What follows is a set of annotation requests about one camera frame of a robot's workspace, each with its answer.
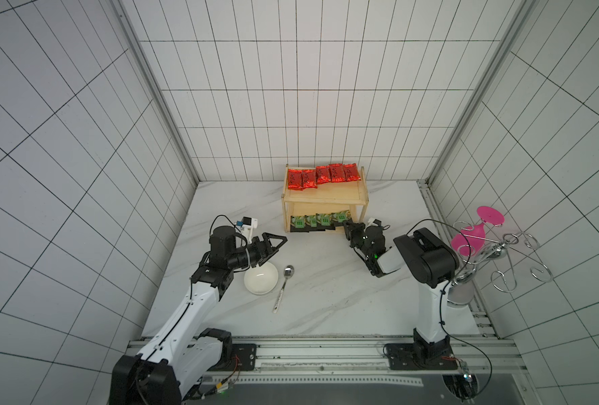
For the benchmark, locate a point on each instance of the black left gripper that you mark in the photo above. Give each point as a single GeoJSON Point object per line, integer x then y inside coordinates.
{"type": "Point", "coordinates": [267, 246]}

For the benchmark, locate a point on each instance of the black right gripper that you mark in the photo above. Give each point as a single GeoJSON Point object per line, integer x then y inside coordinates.
{"type": "Point", "coordinates": [359, 234]}

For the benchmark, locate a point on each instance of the green tea bag four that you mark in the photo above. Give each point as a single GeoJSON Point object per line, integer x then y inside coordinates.
{"type": "Point", "coordinates": [339, 218]}

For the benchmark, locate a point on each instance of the green tea bag two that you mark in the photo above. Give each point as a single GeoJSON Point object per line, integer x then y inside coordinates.
{"type": "Point", "coordinates": [298, 224]}

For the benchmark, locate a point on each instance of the green tea bag three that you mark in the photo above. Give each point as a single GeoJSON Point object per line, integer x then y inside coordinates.
{"type": "Point", "coordinates": [324, 222]}

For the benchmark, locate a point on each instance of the red tea bag five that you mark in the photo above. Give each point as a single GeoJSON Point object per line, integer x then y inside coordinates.
{"type": "Point", "coordinates": [351, 173]}

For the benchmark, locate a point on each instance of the red tea bag four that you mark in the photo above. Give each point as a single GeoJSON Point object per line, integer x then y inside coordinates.
{"type": "Point", "coordinates": [337, 173]}

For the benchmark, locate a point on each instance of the red tea bag one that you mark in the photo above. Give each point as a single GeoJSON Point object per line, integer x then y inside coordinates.
{"type": "Point", "coordinates": [295, 180]}

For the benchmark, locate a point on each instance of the red tea bag three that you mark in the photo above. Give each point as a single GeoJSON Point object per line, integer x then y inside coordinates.
{"type": "Point", "coordinates": [323, 175]}

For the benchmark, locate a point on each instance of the red tea bag two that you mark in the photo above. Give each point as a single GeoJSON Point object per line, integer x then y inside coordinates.
{"type": "Point", "coordinates": [309, 179]}

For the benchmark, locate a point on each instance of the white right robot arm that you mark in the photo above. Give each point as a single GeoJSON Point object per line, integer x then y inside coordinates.
{"type": "Point", "coordinates": [431, 262]}

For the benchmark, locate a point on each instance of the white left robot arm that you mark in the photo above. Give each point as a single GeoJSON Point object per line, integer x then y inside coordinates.
{"type": "Point", "coordinates": [169, 369]}

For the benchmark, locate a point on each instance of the wooden two-tier shelf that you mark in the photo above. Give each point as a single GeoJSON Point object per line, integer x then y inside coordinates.
{"type": "Point", "coordinates": [325, 199]}

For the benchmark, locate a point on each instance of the white bowl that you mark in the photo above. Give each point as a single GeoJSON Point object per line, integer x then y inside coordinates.
{"type": "Point", "coordinates": [262, 279]}

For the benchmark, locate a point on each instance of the metal spoon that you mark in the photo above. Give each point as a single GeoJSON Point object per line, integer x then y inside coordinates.
{"type": "Point", "coordinates": [288, 274]}

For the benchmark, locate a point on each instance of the pink plastic spatula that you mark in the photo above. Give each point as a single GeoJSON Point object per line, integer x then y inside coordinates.
{"type": "Point", "coordinates": [471, 238]}

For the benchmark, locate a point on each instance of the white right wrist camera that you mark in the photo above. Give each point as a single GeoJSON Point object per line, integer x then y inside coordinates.
{"type": "Point", "coordinates": [375, 223]}

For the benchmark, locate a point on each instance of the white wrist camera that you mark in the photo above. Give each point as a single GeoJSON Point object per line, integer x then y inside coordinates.
{"type": "Point", "coordinates": [375, 223]}
{"type": "Point", "coordinates": [246, 227]}

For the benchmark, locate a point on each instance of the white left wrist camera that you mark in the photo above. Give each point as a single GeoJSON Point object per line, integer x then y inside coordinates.
{"type": "Point", "coordinates": [246, 227]}

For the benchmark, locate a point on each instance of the chrome wire cup rack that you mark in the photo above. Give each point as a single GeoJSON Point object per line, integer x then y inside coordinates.
{"type": "Point", "coordinates": [500, 254]}

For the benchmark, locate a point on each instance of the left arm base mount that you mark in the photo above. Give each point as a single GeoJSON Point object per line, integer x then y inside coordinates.
{"type": "Point", "coordinates": [215, 350]}

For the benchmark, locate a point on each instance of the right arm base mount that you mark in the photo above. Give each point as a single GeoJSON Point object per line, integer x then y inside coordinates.
{"type": "Point", "coordinates": [421, 355]}

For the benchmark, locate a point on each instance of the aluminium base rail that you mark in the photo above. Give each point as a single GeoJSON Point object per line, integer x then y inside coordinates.
{"type": "Point", "coordinates": [359, 359]}

